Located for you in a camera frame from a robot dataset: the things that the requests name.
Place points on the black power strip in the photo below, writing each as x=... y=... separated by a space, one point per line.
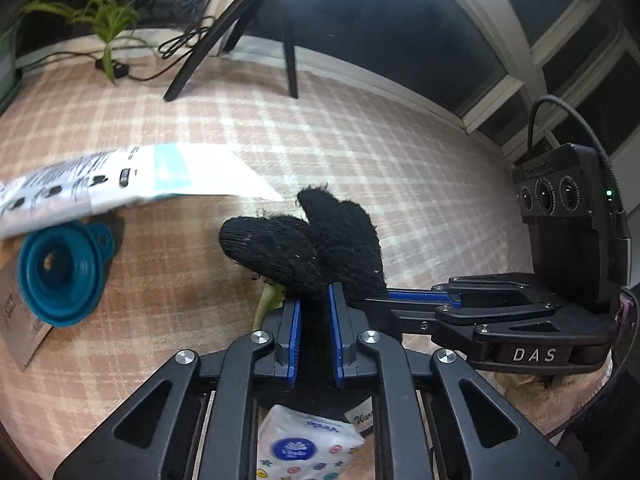
x=117 y=71

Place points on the white window frame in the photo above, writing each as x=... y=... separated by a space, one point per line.
x=518 y=72

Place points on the potted spider plant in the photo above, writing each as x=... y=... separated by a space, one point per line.
x=108 y=19

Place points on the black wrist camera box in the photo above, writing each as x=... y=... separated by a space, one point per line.
x=576 y=248

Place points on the blue collapsible funnel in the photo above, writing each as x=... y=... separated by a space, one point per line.
x=61 y=270

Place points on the grey foil sachet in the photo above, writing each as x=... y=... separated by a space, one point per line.
x=21 y=330

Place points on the white plastic pouch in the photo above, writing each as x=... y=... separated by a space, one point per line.
x=96 y=183

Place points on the white tissue pack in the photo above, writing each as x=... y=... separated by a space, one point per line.
x=295 y=445

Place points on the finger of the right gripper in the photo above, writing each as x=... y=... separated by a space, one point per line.
x=415 y=296
x=414 y=321

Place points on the black fuzzy glove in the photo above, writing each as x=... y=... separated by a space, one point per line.
x=336 y=243

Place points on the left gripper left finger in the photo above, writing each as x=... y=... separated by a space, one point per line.
x=280 y=364

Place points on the yellow-green microfiber cloth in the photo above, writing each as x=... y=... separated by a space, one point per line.
x=271 y=299

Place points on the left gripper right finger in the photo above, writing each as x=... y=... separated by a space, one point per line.
x=354 y=346

